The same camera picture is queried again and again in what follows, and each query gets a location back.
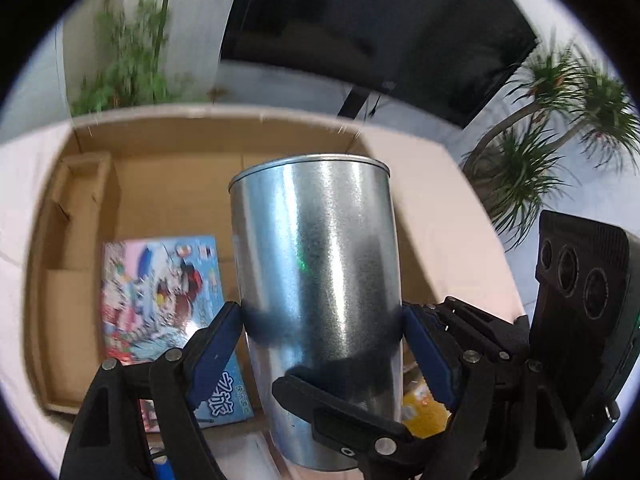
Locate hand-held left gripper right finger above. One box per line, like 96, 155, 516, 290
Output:
402, 305, 583, 480

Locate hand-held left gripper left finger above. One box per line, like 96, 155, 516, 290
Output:
60, 301, 245, 480

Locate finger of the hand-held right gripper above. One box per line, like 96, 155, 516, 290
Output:
425, 296, 531, 373
271, 374, 426, 480

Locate silver metal cup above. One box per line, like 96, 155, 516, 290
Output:
227, 154, 403, 471

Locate cardboard box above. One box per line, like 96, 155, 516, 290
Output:
22, 107, 451, 416

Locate yellow snack packet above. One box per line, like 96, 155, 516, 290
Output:
402, 380, 453, 438

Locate colourful cartoon toy box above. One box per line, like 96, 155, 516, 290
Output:
101, 235, 254, 431

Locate small blue item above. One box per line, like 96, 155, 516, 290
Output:
150, 455, 176, 480

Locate spiky-leaved potted plant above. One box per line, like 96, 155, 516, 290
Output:
460, 35, 640, 251

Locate pink tablecloth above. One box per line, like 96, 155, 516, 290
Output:
0, 105, 531, 480

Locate thin-stemmed green plant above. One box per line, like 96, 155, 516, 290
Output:
70, 0, 201, 116

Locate black television screen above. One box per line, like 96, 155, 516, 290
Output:
220, 0, 538, 128

